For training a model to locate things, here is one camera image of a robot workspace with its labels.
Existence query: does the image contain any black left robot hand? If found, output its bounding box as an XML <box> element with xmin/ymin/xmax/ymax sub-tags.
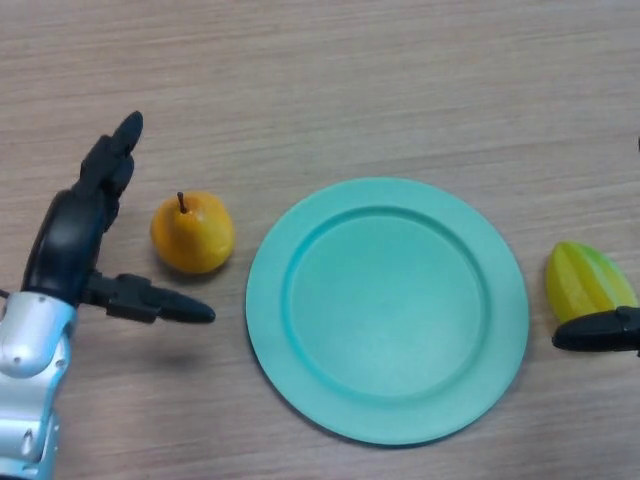
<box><xmin>20</xmin><ymin>110</ymin><xmax>217</xmax><ymax>325</ymax></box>

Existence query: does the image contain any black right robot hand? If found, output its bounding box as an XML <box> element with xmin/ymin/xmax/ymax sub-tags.
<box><xmin>552</xmin><ymin>137</ymin><xmax>640</xmax><ymax>358</ymax></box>

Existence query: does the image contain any yellow pear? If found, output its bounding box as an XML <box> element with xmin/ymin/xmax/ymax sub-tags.
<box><xmin>150</xmin><ymin>191</ymin><xmax>236</xmax><ymax>275</ymax></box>

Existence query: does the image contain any green round plate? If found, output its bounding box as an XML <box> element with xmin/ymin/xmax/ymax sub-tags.
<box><xmin>245</xmin><ymin>177</ymin><xmax>530</xmax><ymax>447</ymax></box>

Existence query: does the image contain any yellow-green starfruit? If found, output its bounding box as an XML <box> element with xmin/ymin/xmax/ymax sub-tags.
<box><xmin>544</xmin><ymin>241</ymin><xmax>640</xmax><ymax>324</ymax></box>

